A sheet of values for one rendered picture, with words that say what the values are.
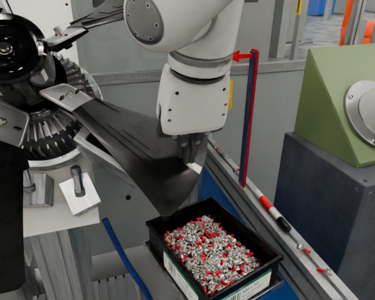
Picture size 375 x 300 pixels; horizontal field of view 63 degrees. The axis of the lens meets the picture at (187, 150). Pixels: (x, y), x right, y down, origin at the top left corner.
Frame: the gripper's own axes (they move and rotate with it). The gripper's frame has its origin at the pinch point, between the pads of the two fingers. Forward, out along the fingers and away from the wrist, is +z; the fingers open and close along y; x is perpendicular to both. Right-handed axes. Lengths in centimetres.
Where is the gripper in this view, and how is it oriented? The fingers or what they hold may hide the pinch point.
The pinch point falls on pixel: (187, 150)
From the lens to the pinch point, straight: 51.4
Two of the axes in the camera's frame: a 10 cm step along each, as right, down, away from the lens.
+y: -9.5, 1.3, -2.7
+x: 2.8, 6.8, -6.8
